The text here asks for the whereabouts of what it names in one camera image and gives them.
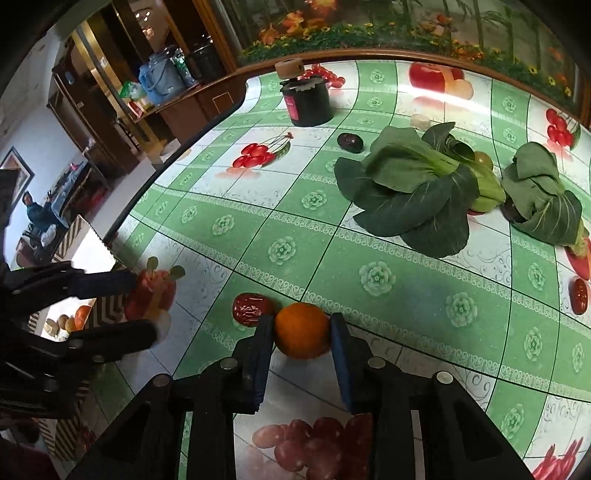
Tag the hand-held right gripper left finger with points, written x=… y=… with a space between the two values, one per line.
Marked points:
x=261 y=369

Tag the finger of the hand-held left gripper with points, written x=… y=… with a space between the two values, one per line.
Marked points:
x=120 y=337
x=111 y=281

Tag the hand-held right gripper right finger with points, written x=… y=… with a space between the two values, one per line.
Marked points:
x=344 y=369

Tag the white tray with striped rim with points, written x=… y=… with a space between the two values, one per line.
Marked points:
x=87 y=249

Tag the mandarin orange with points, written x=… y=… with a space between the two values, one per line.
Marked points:
x=302 y=330
x=83 y=316

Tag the round brown longan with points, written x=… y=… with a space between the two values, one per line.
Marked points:
x=63 y=321

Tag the red date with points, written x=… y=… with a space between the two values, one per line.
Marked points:
x=248 y=310
x=579 y=295

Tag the table with blue cloth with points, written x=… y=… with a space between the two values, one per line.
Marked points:
x=71 y=184

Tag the white bucket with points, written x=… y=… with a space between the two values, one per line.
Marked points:
x=161 y=153

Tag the framed picture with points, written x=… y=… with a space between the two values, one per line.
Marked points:
x=16 y=168

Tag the green checked tablecloth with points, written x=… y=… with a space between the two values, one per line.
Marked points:
x=286 y=207

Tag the green bok choy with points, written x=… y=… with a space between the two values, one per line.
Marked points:
x=545 y=203
x=406 y=194

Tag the green plastic bag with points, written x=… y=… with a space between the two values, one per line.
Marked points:
x=131 y=90

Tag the wooden counter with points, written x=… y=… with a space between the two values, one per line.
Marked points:
x=198 y=106

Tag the dark plum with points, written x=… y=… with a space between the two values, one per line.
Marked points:
x=509 y=212
x=349 y=141

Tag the plastic bottles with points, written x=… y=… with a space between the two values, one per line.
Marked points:
x=182 y=64

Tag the black bin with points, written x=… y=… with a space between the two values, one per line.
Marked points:
x=205 y=60

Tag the black jar with red label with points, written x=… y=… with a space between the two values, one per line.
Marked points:
x=309 y=106

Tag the brown tape roll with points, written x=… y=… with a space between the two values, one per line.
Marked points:
x=288 y=69

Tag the flower wall mural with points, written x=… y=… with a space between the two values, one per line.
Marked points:
x=415 y=27

